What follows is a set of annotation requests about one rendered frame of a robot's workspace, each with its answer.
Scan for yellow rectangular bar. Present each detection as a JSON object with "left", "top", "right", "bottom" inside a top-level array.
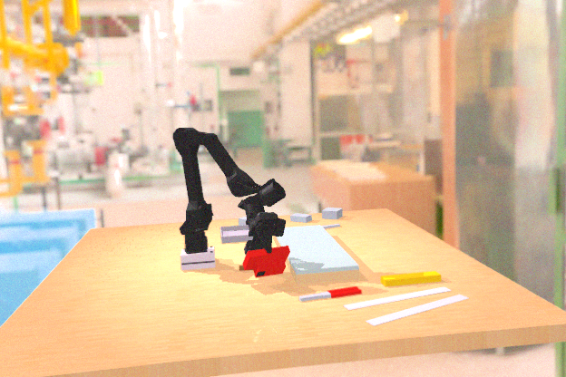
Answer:
[{"left": 380, "top": 271, "right": 441, "bottom": 287}]

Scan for white flat strip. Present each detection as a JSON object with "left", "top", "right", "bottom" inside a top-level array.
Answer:
[
  {"left": 366, "top": 295, "right": 469, "bottom": 326},
  {"left": 343, "top": 287, "right": 451, "bottom": 311}
]

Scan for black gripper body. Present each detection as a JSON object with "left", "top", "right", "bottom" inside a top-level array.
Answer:
[{"left": 244, "top": 208, "right": 278, "bottom": 255}]

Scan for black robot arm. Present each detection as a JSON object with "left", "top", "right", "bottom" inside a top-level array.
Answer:
[{"left": 173, "top": 128, "right": 286, "bottom": 254}]

